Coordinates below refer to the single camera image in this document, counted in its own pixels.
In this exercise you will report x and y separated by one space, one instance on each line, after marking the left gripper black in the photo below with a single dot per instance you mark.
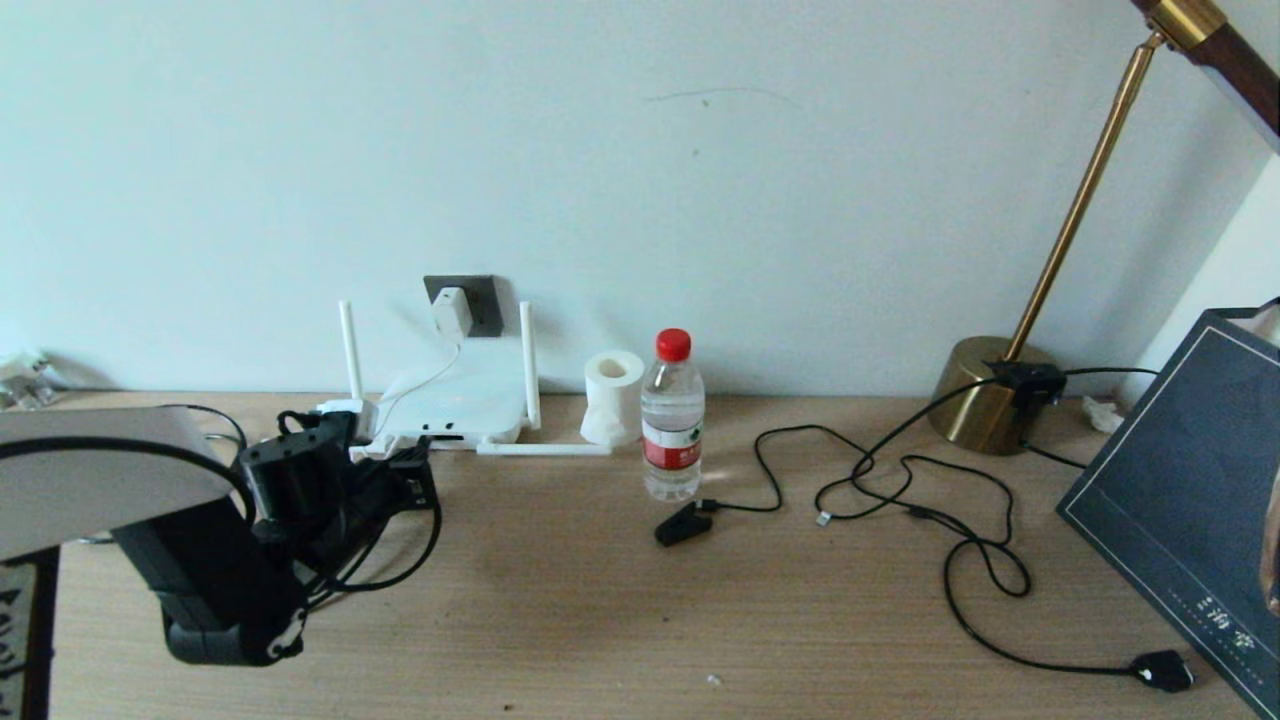
375 495

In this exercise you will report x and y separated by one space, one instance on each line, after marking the white power adapter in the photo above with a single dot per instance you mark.
452 312

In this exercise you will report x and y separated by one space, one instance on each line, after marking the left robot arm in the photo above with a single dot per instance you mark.
100 480

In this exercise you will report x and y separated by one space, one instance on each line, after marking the white router with antennas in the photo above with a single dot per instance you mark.
470 405

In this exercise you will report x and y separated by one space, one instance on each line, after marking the white toilet paper roll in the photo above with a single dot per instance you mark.
612 400

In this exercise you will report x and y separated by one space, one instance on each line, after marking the red-capped water bottle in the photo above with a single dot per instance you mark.
672 440

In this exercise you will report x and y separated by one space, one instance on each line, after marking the crumpled clear plastic wrapper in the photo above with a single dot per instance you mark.
25 380

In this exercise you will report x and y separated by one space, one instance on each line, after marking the brass desk lamp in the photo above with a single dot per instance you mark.
982 400

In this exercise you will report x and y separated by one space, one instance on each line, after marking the crumpled white tissue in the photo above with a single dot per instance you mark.
1100 415

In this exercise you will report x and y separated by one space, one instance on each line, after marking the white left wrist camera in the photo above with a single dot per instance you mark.
350 410

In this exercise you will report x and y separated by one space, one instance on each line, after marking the grey wall socket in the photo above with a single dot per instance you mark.
488 305

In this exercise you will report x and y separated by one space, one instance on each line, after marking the black inline switch box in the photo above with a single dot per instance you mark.
1027 383

